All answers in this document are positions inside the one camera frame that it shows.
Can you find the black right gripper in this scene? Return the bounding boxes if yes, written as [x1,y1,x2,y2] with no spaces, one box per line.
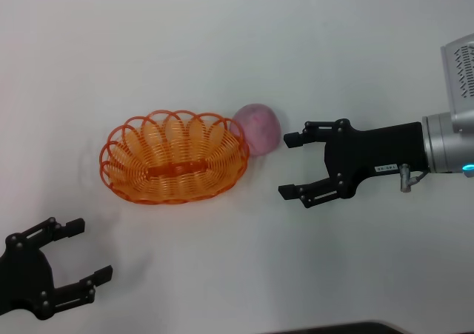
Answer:
[278,118,429,210]

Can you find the silver cable plug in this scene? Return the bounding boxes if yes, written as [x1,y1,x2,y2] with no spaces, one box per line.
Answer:
[398,163,431,195]

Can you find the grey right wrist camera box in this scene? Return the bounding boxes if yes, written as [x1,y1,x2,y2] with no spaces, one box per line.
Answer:
[439,33,474,124]

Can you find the pink peach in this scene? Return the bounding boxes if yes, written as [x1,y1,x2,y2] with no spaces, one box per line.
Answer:
[229,103,281,158]

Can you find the orange plastic wire basket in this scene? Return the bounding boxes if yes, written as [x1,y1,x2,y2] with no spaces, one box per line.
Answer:
[99,108,250,207]

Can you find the dark curved edge object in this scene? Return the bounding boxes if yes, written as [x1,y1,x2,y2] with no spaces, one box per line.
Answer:
[257,321,410,334]

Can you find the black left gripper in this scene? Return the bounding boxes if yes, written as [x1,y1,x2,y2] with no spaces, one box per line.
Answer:
[0,217,114,321]

